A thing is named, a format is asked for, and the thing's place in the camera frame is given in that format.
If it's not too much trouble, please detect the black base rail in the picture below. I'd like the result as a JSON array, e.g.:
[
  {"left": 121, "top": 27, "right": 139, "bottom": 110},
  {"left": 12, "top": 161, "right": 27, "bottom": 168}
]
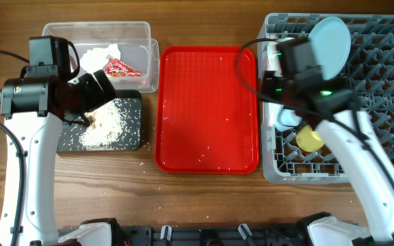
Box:
[{"left": 121, "top": 223, "right": 313, "bottom": 246}]

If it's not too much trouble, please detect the red snack wrapper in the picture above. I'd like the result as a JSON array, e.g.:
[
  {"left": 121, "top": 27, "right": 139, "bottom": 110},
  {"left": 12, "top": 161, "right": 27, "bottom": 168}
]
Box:
[{"left": 105, "top": 57, "right": 142, "bottom": 77}]

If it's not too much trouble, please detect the light blue plate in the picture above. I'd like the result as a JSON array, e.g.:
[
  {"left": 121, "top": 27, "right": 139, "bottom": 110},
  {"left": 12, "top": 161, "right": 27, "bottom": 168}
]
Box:
[{"left": 308, "top": 16, "right": 351, "bottom": 80}]

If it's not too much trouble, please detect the white napkin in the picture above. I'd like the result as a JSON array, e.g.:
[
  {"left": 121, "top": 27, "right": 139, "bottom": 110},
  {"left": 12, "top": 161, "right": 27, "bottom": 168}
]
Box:
[{"left": 80, "top": 44, "right": 121, "bottom": 73}]

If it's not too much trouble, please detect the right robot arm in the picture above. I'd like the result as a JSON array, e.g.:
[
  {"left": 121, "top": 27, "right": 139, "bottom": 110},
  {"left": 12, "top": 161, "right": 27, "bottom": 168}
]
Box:
[{"left": 261, "top": 38, "right": 394, "bottom": 245}]

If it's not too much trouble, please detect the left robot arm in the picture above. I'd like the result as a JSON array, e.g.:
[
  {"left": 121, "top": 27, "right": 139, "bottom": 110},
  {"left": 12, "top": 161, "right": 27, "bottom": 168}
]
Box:
[{"left": 0, "top": 36, "right": 116, "bottom": 245}]

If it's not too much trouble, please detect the spilled rice pile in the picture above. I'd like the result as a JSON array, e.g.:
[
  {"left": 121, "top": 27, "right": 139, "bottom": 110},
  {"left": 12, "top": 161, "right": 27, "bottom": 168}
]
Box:
[{"left": 79, "top": 99, "right": 125, "bottom": 150}]

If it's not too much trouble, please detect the clear plastic waste bin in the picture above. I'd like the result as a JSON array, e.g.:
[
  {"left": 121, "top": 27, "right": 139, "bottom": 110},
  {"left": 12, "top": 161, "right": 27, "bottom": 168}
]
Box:
[{"left": 42, "top": 21, "right": 159, "bottom": 93}]

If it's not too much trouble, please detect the black plastic tray bin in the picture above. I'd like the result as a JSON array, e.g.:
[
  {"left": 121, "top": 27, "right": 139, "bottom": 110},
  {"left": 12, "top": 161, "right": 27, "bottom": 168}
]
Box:
[{"left": 57, "top": 90, "right": 142, "bottom": 154}]

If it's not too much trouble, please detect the yellow plastic cup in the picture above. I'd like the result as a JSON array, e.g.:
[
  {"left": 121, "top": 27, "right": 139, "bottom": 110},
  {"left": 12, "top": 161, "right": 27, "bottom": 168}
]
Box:
[{"left": 295, "top": 125, "right": 324, "bottom": 152}]

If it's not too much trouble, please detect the red serving tray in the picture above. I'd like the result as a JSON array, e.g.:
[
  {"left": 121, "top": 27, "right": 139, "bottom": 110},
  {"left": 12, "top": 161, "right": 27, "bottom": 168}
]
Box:
[{"left": 155, "top": 46, "right": 259, "bottom": 175}]

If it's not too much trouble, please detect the light blue bowl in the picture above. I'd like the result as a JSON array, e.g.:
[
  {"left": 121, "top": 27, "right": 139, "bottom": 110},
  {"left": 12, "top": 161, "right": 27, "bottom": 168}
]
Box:
[{"left": 274, "top": 104, "right": 302, "bottom": 132}]

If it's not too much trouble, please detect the green bowl with food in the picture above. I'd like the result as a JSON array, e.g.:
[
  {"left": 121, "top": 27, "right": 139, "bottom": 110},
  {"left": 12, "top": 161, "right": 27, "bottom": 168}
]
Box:
[{"left": 264, "top": 38, "right": 292, "bottom": 77}]

